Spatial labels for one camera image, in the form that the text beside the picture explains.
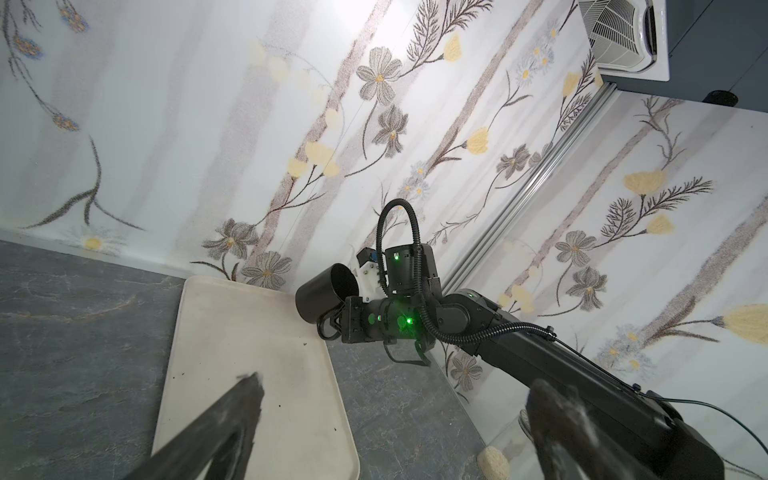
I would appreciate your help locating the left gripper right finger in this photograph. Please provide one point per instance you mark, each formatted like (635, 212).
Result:
(562, 431)

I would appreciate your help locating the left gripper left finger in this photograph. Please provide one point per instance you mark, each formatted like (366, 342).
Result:
(217, 444)

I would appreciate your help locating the black mug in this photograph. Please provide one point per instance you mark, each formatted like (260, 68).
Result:
(320, 300)

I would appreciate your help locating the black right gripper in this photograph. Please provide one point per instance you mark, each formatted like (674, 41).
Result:
(386, 321)

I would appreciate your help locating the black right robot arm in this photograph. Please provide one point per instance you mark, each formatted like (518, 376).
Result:
(645, 425)

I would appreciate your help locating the beige round sponge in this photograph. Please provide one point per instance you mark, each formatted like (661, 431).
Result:
(493, 464)

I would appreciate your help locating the white air conditioner unit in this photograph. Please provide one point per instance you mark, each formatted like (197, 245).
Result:
(628, 38)

